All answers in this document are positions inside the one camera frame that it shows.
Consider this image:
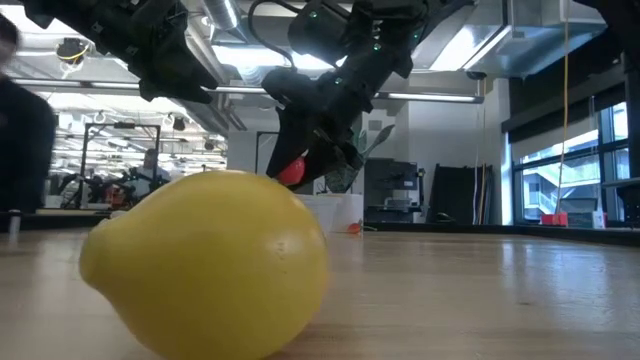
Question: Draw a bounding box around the black robot rig frame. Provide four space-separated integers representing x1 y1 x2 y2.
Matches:
74 121 162 210

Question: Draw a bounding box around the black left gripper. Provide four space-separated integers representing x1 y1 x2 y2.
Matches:
92 0 220 105

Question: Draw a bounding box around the clear plastic tupperware container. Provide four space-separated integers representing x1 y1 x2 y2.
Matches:
294 193 342 234

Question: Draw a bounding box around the green snake plant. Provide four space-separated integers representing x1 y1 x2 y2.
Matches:
324 123 396 195

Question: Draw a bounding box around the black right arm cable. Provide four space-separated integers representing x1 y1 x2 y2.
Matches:
248 0 299 70

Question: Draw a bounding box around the silver round ventilation duct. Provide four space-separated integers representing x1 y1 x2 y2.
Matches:
179 0 241 136

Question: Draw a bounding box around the long linear ceiling light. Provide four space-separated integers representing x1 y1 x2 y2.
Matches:
12 77 485 105

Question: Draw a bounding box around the black table edge rail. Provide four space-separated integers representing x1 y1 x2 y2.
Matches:
364 221 640 247

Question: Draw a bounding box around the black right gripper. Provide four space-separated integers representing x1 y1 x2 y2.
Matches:
262 67 374 192

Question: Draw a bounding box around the black monitor workstation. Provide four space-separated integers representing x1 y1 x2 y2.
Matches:
363 157 429 224

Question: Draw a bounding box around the person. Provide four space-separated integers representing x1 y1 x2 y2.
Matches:
130 148 172 197
0 12 59 215

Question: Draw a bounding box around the red tomato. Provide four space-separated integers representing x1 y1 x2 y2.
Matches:
277 155 307 187

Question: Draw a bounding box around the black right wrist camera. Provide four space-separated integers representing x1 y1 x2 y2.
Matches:
287 0 354 69

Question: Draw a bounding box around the black leaning panel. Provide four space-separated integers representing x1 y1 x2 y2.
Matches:
428 163 495 226

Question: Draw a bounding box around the small red strawberry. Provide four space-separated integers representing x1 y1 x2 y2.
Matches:
346 219 377 235

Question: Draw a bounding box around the white plant pot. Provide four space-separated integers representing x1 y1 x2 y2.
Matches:
332 193 365 234

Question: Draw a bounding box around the yellow lemon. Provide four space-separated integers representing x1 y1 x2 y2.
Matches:
78 169 330 360

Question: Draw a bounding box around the hanging cable reel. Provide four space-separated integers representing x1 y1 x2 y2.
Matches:
55 37 90 66

